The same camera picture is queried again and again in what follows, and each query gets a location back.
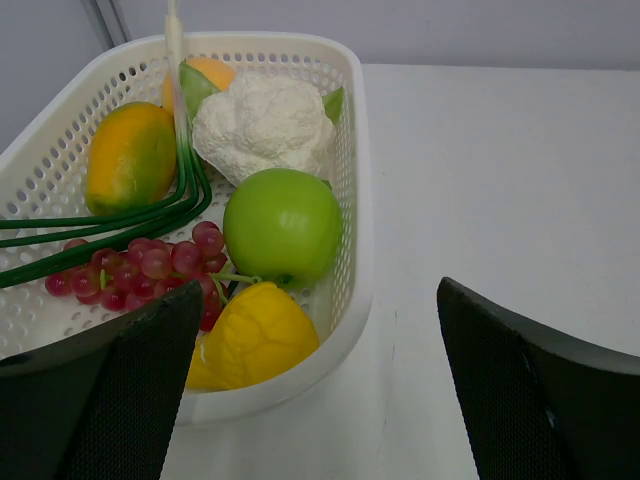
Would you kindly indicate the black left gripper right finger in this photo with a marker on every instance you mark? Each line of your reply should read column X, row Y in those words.
column 538, row 403

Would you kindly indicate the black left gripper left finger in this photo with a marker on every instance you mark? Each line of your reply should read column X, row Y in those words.
column 101, row 404

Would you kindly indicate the green scallion stalks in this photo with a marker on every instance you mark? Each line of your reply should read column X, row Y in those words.
column 191, row 197

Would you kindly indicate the white cauliflower with green leaves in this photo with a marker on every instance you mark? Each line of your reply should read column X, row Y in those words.
column 259, row 123

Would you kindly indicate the red grape bunch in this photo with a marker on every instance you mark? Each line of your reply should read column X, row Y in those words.
column 150, row 269

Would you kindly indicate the yellow bell pepper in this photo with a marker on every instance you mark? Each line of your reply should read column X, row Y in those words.
column 260, row 334

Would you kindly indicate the yellow-green mango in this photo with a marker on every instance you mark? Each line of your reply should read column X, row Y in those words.
column 131, row 160

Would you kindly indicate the green apple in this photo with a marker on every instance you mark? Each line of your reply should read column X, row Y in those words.
column 284, row 226

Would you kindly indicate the white perforated plastic basket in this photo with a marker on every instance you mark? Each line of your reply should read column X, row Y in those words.
column 43, row 175

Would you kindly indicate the orange round fruit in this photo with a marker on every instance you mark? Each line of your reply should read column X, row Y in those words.
column 210, row 75

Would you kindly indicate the left aluminium corner post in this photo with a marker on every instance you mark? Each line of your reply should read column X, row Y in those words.
column 111, row 22

